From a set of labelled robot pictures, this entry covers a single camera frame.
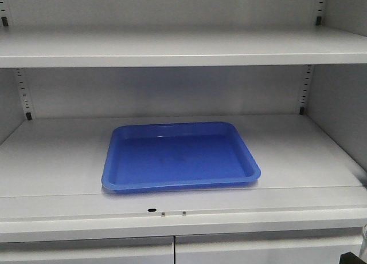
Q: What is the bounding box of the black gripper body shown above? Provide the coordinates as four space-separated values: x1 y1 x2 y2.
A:
339 252 366 264

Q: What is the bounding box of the clear glass beaker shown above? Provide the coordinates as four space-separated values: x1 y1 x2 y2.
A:
359 224 367 263

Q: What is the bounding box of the right cabinet door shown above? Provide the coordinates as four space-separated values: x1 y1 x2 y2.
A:
174 231 362 263

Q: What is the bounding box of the cabinet door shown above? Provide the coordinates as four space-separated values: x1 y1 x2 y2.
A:
174 231 362 263
1 237 175 263

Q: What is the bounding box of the left cabinet door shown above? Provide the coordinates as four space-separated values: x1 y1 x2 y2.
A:
1 237 175 263

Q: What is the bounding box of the upper grey cabinet shelf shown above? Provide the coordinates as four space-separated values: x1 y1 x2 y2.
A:
1 26 366 68

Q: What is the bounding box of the blue plastic tray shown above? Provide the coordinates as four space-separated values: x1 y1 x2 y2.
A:
101 121 261 194

